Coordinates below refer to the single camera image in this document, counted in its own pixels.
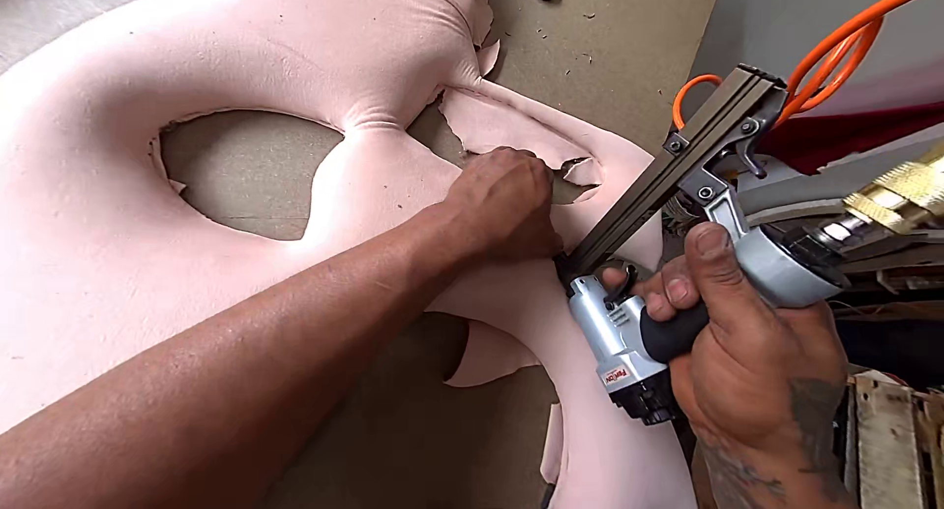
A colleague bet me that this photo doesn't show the wooden slatted crate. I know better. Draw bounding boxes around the wooden slatted crate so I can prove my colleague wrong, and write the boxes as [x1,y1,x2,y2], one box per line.
[841,372,944,509]

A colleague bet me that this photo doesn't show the dark red cloth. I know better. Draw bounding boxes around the dark red cloth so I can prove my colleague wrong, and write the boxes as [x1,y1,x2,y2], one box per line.
[758,102,944,177]

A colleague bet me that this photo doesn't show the person's right hand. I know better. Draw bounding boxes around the person's right hand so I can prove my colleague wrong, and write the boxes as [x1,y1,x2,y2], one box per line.
[601,223,849,472]

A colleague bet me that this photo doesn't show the silver pneumatic staple gun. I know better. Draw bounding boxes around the silver pneumatic staple gun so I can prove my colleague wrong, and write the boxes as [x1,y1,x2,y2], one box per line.
[555,63,853,427]

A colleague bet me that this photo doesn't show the brass air hose coupling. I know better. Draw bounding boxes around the brass air hose coupling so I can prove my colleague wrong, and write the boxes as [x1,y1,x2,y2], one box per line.
[819,144,944,246]

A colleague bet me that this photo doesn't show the person's left forearm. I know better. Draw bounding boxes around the person's left forearm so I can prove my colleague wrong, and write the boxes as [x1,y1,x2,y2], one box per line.
[0,203,484,509]

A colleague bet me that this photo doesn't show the person's left hand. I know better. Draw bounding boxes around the person's left hand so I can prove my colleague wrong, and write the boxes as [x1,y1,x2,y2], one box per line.
[441,146,565,265]

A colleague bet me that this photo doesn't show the person's right forearm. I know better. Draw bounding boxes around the person's right forearm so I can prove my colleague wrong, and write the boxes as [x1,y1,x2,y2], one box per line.
[693,428,860,509]

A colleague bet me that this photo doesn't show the pale pink upholstery cover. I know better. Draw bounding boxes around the pale pink upholstery cover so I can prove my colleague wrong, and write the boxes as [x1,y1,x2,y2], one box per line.
[0,0,698,509]

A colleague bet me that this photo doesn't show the orange coiled air hose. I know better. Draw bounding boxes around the orange coiled air hose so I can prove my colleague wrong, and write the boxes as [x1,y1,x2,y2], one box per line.
[672,0,944,131]

